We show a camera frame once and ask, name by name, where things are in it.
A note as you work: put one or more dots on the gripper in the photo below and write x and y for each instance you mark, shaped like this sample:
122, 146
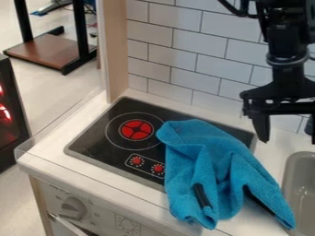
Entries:
289, 89

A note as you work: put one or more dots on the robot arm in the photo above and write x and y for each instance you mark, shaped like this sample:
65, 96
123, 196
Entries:
287, 33

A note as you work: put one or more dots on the blue cloth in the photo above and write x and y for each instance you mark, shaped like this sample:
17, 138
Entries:
213, 162

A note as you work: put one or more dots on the toy sink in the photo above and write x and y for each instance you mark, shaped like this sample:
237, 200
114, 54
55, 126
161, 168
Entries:
301, 190

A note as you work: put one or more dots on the toy stove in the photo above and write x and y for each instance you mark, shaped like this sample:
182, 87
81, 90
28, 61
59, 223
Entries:
110, 144

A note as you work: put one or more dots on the black computer case red lights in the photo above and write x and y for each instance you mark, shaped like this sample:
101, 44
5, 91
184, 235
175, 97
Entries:
10, 123

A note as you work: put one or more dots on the black desk frame wooden base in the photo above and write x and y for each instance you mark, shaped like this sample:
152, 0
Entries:
53, 49

